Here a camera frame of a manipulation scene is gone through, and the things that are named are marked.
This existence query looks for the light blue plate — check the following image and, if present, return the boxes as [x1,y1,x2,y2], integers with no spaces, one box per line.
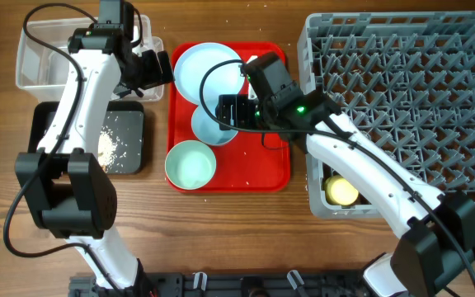
[174,42,245,105]

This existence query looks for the light blue small bowl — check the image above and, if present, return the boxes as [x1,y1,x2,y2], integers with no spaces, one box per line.
[191,106,238,146]

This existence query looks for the mint green bowl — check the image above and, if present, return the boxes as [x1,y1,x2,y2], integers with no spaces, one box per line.
[165,140,217,191]

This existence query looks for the rice food scraps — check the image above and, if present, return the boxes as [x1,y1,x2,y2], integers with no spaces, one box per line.
[98,112,129,173]

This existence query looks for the yellow plastic cup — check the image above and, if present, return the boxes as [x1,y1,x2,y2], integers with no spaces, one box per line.
[324,176,359,206]

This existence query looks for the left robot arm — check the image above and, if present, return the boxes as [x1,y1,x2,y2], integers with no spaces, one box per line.
[15,1,174,296]

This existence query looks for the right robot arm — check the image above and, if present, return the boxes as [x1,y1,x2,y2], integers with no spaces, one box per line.
[214,52,475,296]

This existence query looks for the black plastic tray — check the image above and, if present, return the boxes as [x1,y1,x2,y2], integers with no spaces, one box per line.
[27,101,145,175]

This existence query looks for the clear plastic bin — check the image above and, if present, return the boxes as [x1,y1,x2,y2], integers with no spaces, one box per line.
[16,15,164,102]

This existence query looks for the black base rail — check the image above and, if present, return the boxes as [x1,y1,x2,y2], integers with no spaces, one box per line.
[68,268,370,297]

